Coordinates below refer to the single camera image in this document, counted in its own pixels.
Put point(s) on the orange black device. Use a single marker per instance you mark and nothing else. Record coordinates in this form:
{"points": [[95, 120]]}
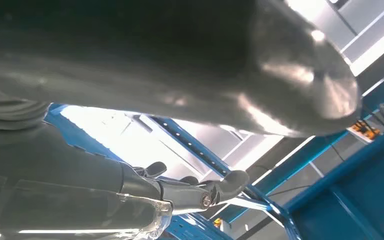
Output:
{"points": [[364, 130]]}

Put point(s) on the blue metal shelf rack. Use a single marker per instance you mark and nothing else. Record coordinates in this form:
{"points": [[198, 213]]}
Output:
{"points": [[361, 205]]}

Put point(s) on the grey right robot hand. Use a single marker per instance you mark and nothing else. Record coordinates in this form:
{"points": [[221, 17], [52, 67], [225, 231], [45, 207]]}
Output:
{"points": [[145, 59]]}

